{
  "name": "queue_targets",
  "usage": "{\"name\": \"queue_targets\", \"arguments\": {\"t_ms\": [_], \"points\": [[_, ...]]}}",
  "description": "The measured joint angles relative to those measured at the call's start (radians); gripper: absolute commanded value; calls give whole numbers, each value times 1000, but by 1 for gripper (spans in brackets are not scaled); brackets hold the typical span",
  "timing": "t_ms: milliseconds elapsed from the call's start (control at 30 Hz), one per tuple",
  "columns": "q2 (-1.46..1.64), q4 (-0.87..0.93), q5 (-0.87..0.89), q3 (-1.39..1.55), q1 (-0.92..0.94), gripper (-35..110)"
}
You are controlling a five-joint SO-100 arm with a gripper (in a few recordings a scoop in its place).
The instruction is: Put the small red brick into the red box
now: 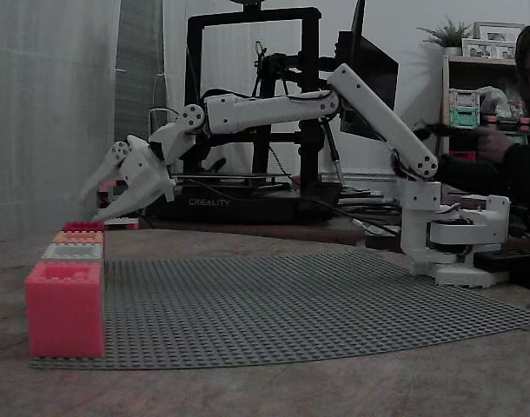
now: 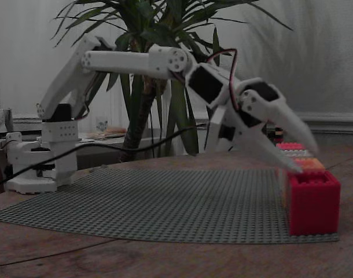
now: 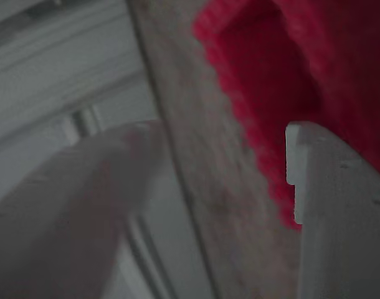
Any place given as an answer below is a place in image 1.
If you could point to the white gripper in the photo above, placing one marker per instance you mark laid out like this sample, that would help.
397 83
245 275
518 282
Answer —
140 170

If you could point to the person hand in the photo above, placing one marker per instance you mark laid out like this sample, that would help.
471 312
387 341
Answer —
495 145

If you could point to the wooden shelf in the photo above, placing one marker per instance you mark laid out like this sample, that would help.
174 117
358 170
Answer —
445 87

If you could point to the green storage crate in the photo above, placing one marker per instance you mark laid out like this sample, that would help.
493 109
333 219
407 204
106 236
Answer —
464 116

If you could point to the large pink lego brick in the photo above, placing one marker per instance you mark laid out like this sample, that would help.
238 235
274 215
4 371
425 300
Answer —
65 317

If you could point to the clear plastic bag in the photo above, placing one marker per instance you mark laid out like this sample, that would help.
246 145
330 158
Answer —
495 100

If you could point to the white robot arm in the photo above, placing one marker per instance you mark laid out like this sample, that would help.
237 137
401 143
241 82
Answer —
269 110

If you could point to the dark sleeved forearm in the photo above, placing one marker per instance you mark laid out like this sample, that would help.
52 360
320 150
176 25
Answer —
486 174

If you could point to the black Creality 3D printer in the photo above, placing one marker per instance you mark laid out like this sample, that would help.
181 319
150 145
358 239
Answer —
247 204

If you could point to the black orange leader arm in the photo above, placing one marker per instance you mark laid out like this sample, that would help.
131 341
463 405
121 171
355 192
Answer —
447 130

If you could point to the tall white picture frame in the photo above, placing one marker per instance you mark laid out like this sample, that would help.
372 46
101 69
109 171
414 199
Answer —
499 32

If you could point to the grey lego brick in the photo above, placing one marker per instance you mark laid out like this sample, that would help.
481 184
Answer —
56 254

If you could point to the grey Lego baseplate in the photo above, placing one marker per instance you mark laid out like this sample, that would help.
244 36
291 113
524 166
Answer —
269 304

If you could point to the wide white picture frame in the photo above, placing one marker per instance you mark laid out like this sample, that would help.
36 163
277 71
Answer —
486 48

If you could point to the white storage crate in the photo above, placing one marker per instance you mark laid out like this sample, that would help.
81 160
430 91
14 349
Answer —
464 97

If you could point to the black monitor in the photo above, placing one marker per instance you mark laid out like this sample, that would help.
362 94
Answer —
378 74

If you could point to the small potted plant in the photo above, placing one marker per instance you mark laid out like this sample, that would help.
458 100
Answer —
449 35

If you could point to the red lego brick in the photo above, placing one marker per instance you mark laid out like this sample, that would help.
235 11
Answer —
82 227

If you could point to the red storage crate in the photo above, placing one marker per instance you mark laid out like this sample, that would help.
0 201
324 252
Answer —
462 155

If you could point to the white curtain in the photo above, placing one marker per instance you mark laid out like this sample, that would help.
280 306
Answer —
52 108

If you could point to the orange lego brick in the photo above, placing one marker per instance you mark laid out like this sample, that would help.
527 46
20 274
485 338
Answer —
74 238

